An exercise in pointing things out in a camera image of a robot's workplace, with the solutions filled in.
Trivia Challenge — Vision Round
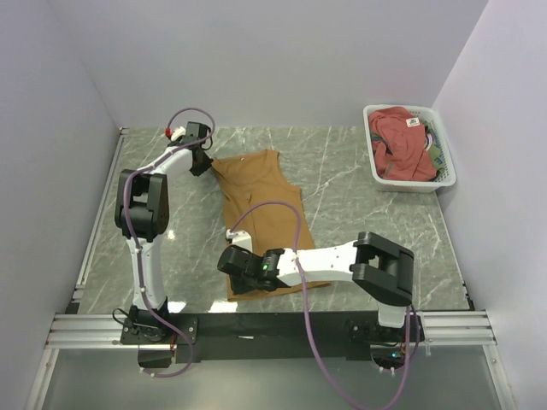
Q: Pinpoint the tan ribbed tank top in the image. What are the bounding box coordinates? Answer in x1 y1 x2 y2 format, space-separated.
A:
209 149 332 302

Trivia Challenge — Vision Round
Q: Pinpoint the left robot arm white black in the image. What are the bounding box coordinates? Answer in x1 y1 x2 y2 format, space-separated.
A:
115 121 215 343

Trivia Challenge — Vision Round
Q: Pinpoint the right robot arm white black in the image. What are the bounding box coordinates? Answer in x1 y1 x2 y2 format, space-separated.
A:
217 231 415 341

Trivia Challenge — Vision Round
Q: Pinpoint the red tank top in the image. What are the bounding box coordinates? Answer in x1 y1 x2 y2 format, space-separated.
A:
368 107 437 182

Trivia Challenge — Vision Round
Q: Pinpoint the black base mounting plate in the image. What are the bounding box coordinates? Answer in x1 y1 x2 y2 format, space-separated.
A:
121 311 405 363

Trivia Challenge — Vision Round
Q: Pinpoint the white plastic laundry basket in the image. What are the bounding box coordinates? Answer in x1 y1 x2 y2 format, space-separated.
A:
363 104 456 193

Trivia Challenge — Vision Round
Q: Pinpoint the green garment in basket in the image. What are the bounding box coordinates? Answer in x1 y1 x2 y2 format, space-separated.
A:
370 119 445 182

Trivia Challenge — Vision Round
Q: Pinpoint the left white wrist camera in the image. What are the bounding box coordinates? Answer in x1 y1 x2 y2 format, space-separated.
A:
164 126 186 142

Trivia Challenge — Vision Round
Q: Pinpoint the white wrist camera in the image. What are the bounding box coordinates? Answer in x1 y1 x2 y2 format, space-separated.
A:
226 229 253 252
164 126 186 142

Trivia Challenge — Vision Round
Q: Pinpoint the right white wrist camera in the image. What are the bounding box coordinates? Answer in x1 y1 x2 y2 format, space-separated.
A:
226 229 253 252

